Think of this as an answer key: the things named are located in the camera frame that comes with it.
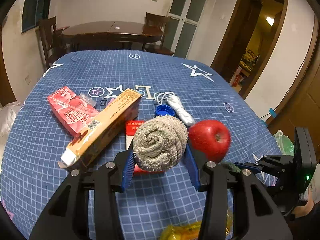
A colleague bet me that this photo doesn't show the brown wooden door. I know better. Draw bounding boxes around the brown wooden door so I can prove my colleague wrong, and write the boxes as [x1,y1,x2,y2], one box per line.
[265,15,320,160]

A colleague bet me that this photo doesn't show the red apple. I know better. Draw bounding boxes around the red apple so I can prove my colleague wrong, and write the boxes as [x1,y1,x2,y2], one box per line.
[189,120,231,163]

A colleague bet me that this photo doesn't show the blue tape strip upper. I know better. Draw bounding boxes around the blue tape strip upper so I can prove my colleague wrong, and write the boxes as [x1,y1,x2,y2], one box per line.
[269,108,277,118]

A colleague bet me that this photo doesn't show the green cloth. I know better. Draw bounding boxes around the green cloth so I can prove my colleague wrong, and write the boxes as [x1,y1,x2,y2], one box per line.
[220,162,241,173]

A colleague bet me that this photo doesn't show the red tissue pack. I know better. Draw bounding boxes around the red tissue pack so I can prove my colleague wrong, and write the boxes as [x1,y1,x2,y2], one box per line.
[47,86,99,137]

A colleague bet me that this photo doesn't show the dark wooden dining table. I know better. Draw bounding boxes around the dark wooden dining table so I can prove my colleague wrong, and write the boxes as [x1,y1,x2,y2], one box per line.
[62,21,156,50]

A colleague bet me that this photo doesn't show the blue bottle cap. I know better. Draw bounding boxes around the blue bottle cap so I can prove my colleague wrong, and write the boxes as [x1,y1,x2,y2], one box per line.
[155,105,176,116]

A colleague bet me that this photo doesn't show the white wall cable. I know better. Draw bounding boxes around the white wall cable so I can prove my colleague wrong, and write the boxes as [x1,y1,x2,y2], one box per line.
[260,55,311,120]

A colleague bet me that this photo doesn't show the yellow plastic wrapper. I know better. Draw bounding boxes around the yellow plastic wrapper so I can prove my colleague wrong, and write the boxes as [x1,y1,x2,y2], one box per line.
[158,211,233,240]

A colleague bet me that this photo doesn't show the white cord bundle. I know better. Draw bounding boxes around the white cord bundle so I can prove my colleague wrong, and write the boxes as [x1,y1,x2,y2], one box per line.
[152,91,196,127]

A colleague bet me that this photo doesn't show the glass panel door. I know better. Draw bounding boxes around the glass panel door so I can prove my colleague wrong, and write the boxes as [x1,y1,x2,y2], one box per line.
[164,0,207,58]

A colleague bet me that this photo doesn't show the green lined trash bin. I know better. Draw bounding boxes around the green lined trash bin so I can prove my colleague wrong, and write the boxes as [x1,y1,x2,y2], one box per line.
[273,130,295,156]

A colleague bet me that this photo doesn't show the grey towel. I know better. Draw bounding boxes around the grey towel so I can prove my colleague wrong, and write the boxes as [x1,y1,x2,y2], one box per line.
[133,115,188,172]

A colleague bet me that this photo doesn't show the wooden chair at left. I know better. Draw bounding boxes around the wooden chair at left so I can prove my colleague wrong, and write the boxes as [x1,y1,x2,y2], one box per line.
[39,17,68,69]

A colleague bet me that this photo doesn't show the red cigarette box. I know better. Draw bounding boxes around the red cigarette box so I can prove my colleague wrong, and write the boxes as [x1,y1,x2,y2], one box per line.
[124,119,163,176]

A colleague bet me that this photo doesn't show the wooden chair by door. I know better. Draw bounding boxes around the wooden chair by door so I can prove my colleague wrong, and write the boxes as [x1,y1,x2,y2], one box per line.
[143,12,173,56]

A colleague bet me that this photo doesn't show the blue star patterned tablecloth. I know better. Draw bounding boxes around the blue star patterned tablecloth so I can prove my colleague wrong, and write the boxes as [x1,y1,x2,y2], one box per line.
[0,49,283,240]

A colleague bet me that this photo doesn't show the yellow toothpaste box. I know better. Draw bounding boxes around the yellow toothpaste box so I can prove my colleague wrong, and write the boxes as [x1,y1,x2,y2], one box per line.
[57,89,142,171]

